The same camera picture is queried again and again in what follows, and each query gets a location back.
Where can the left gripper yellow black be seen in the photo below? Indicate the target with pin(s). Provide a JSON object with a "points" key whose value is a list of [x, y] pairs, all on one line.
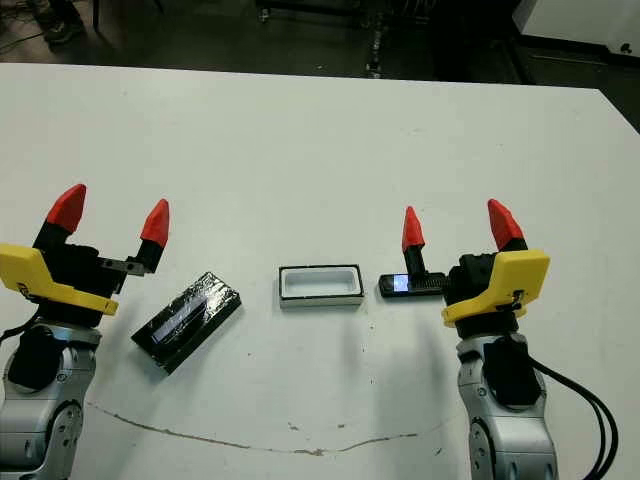
{"points": [[75, 280]]}

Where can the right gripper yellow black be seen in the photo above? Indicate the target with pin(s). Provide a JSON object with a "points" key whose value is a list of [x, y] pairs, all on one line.
{"points": [[510, 280]]}

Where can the black camera box lid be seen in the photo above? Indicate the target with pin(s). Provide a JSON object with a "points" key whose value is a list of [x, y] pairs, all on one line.
{"points": [[190, 320]]}

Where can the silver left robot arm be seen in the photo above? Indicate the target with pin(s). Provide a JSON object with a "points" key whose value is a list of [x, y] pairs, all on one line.
{"points": [[30, 425]]}

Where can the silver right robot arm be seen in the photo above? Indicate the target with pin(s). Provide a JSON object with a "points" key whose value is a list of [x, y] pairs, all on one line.
{"points": [[515, 440]]}

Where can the person's dark shoe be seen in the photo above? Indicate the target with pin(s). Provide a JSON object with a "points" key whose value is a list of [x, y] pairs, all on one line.
{"points": [[65, 32]]}

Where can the white cabinet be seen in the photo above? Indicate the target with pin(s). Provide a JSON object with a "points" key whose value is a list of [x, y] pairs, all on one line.
{"points": [[580, 20]]}

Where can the white-lined camera box base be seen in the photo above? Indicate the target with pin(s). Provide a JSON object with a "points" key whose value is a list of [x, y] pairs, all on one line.
{"points": [[320, 303]]}

